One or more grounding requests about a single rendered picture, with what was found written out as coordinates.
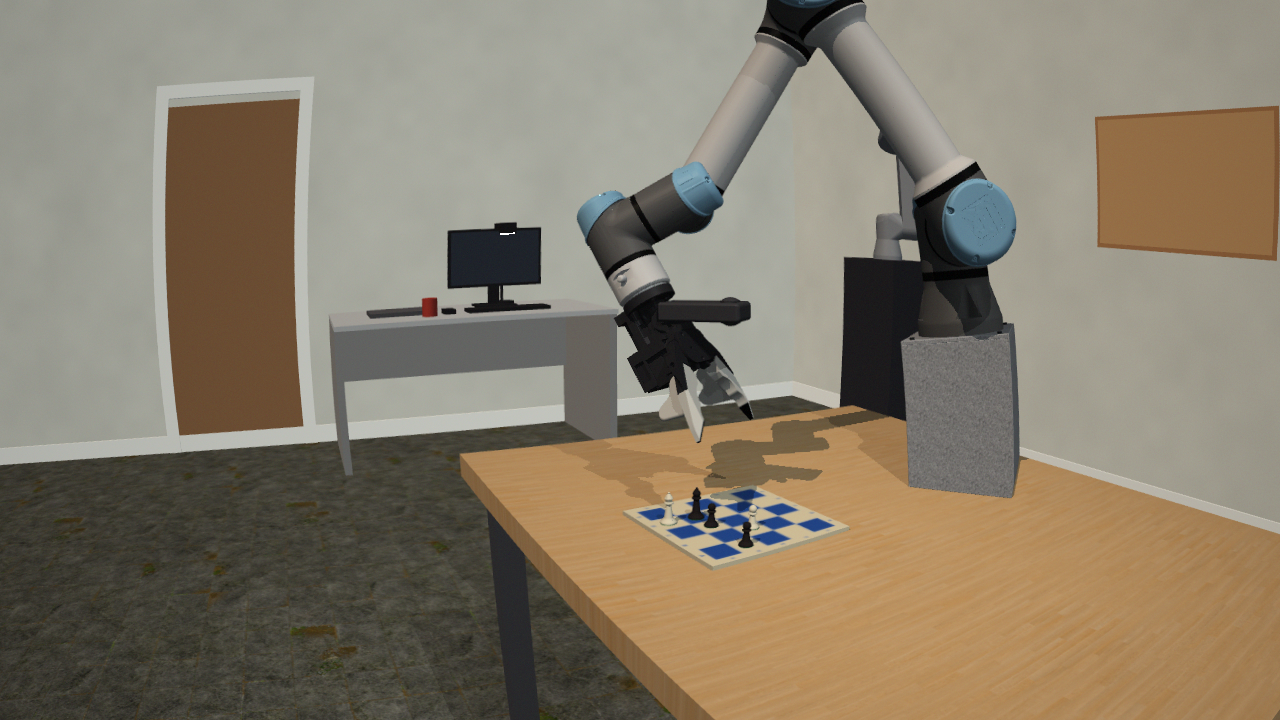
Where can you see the blue and cream chessboard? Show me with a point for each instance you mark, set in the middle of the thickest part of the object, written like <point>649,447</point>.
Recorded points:
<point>782,524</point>

